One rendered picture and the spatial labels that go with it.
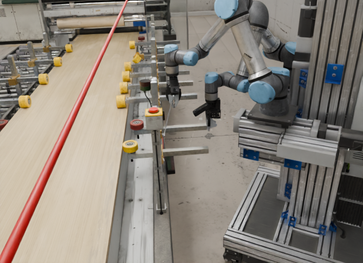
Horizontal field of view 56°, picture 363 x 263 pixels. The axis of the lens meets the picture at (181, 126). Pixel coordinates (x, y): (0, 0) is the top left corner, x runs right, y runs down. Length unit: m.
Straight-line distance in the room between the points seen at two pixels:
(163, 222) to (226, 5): 1.01
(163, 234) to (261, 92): 0.77
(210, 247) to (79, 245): 1.33
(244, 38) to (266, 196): 1.33
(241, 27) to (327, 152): 0.69
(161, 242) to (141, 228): 0.22
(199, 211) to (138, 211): 0.99
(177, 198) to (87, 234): 1.61
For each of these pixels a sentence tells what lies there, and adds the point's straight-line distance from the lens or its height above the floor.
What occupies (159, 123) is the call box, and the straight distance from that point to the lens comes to 1.40.
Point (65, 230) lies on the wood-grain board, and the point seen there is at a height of 0.90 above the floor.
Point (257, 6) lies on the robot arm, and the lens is 1.95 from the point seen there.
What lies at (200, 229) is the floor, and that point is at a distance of 2.60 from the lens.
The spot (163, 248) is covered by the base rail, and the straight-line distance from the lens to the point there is 1.52.
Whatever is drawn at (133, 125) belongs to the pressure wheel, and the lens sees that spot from 2.02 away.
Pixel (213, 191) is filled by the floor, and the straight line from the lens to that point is 2.93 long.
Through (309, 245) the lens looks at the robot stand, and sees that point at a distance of 2.30.
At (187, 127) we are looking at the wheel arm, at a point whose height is 0.86.
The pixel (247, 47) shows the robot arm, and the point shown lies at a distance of 1.62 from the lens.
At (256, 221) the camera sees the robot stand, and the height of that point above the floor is 0.21.
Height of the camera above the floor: 1.81
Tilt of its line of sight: 27 degrees down
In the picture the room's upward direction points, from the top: 2 degrees counter-clockwise
